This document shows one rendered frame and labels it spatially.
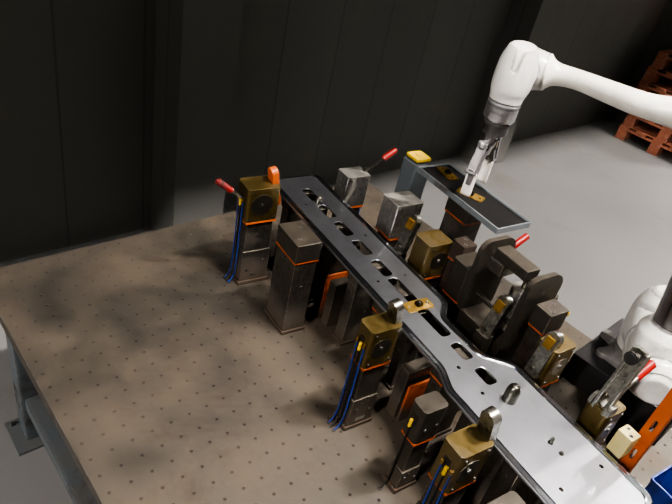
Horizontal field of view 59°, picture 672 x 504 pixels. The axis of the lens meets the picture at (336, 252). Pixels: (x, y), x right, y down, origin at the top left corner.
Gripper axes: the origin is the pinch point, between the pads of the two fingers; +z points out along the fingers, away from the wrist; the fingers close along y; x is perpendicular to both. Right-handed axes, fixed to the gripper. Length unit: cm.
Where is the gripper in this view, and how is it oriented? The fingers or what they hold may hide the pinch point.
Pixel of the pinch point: (474, 183)
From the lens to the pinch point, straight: 183.3
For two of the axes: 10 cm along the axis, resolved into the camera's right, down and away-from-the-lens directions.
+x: 8.2, 4.4, -3.7
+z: -1.9, 8.1, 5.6
